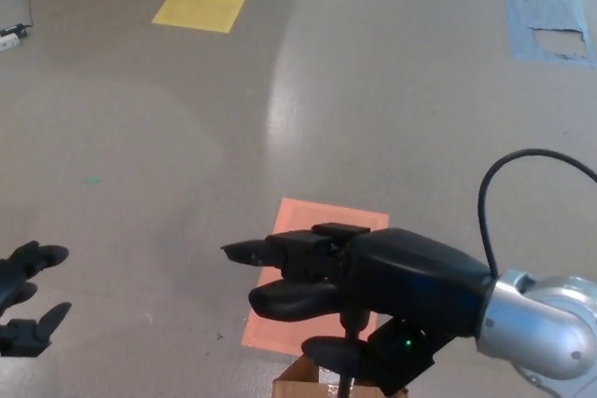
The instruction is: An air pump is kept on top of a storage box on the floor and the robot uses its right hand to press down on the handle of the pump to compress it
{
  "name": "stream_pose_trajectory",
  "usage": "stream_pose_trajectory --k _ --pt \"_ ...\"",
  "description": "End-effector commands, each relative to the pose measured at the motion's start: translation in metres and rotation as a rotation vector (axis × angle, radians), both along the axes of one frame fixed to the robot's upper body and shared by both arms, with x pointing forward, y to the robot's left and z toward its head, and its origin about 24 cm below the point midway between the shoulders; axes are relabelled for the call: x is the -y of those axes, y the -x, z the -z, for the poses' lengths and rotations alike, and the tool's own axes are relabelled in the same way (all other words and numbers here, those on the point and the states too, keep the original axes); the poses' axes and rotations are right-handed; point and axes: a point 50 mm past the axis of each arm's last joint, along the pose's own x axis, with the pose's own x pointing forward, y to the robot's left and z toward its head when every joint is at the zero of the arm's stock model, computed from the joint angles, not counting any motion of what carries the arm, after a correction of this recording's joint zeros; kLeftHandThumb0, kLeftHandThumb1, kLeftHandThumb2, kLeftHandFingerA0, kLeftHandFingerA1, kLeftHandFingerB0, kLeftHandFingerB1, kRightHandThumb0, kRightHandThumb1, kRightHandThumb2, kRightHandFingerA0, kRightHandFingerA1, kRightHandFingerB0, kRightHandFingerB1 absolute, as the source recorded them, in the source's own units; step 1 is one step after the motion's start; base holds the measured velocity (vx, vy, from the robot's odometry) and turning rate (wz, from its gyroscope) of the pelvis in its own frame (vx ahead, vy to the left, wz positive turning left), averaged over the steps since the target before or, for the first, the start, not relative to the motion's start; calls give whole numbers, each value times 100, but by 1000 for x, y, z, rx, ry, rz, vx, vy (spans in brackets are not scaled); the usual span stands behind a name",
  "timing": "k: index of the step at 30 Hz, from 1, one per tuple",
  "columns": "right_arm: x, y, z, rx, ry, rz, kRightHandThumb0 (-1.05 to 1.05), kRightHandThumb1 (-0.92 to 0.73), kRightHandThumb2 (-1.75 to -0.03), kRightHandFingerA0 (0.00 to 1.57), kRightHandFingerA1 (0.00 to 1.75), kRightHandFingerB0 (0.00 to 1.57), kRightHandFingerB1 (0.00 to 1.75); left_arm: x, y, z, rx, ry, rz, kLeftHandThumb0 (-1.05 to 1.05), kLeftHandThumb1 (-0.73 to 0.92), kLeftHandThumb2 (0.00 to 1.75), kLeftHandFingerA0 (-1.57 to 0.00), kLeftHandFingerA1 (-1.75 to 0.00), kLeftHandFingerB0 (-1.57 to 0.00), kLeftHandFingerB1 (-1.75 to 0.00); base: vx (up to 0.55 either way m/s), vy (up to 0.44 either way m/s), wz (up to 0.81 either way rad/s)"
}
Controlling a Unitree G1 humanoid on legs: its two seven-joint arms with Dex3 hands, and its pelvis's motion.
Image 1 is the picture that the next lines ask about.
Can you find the black power plug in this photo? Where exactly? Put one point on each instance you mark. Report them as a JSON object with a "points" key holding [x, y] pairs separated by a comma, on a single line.
{"points": [[16, 30]]}

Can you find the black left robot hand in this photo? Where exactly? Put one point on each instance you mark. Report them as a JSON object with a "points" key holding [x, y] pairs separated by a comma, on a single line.
{"points": [[18, 333]]}

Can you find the brown cardboard box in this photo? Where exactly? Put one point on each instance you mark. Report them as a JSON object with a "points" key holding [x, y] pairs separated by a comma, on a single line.
{"points": [[298, 379]]}

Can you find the orange floor mat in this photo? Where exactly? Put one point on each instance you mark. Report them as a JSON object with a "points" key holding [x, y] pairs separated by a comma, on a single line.
{"points": [[298, 216]]}

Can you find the green tape scrap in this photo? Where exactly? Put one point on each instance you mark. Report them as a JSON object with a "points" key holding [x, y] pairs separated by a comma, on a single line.
{"points": [[93, 180]]}

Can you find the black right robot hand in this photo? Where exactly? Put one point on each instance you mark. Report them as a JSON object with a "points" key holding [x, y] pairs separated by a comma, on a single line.
{"points": [[410, 277]]}

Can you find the torn blue floor mat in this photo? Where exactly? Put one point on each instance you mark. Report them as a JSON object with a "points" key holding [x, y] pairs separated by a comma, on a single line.
{"points": [[520, 30]]}

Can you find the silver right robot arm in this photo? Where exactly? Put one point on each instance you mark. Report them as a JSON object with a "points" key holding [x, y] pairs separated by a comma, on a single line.
{"points": [[550, 319]]}

